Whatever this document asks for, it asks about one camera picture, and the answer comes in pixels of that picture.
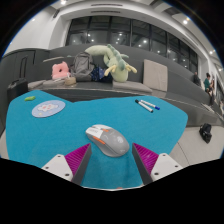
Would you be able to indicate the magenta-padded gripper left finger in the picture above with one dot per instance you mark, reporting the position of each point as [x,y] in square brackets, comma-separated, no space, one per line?
[63,166]

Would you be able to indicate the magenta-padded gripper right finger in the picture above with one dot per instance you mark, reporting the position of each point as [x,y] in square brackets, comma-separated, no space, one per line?
[160,166]

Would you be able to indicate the grey computer mouse orange accents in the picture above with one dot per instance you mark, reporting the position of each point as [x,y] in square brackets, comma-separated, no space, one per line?
[108,140]

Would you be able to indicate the black bag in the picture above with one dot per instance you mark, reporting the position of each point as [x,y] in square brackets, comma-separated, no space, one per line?
[206,133]

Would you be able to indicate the white marker blue cap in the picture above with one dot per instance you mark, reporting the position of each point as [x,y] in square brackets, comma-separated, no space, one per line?
[150,105]

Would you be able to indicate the white marker black cap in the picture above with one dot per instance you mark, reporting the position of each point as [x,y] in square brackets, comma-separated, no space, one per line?
[144,106]

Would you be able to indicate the small green eraser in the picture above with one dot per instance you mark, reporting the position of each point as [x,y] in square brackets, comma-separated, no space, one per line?
[29,98]

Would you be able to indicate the grey flat seat cushion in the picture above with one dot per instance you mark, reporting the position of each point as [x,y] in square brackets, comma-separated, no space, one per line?
[132,86]
[54,83]
[36,84]

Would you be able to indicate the small tan pouch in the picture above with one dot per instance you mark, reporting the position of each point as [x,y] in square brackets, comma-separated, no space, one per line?
[70,81]

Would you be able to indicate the black suitcase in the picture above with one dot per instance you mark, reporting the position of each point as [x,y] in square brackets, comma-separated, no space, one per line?
[17,88]

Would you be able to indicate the beige upright cushion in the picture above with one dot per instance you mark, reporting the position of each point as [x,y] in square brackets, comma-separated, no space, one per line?
[155,75]

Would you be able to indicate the person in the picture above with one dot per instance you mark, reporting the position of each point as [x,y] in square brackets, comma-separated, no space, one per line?
[196,79]
[208,84]

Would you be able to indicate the pink plush toy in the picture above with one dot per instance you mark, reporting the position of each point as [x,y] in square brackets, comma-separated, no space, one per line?
[60,71]

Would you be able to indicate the dark blue patterned bag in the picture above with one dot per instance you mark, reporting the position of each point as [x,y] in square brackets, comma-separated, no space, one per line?
[97,74]

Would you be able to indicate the grey backpack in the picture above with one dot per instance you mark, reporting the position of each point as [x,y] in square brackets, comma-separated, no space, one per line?
[82,66]

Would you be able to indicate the green dragon plush toy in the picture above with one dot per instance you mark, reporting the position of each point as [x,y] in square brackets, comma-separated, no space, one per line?
[116,65]

